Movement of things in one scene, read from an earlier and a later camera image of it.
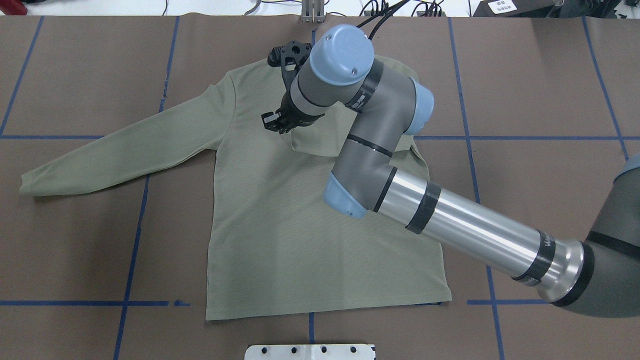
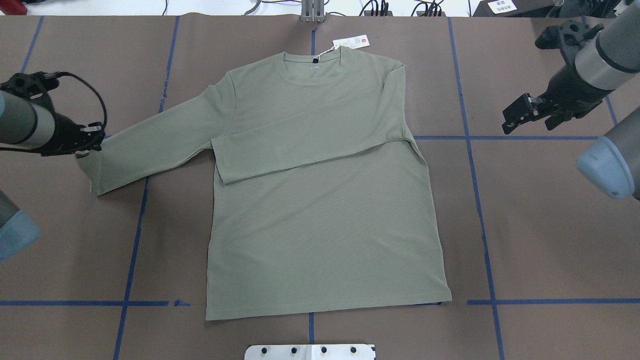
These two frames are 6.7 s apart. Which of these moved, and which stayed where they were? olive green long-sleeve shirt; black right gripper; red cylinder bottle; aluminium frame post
Moved: black right gripper
Stayed: olive green long-sleeve shirt; red cylinder bottle; aluminium frame post
